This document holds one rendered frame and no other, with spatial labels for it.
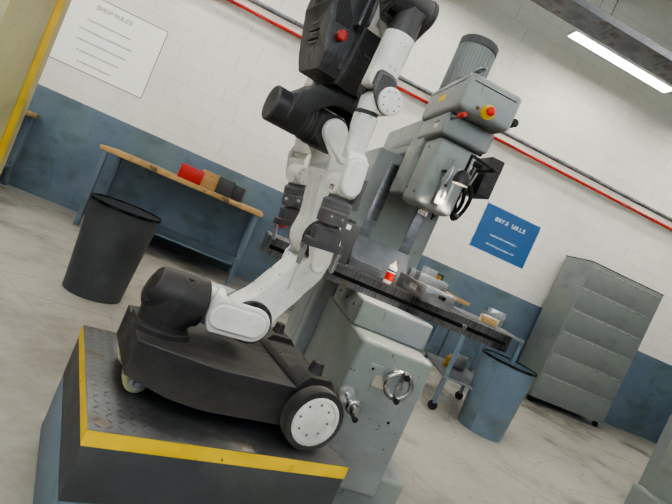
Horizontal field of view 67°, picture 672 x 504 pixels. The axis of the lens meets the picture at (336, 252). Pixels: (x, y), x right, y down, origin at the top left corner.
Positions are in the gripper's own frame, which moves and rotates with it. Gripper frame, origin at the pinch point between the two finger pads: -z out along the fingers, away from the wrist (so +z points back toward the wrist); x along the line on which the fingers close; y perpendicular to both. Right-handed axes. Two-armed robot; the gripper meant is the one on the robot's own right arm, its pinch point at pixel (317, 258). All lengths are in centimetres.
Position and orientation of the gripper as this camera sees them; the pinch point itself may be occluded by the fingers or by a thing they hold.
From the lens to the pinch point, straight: 149.3
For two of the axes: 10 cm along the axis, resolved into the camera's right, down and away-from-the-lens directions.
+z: 3.3, -9.4, -0.9
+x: 8.7, 2.7, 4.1
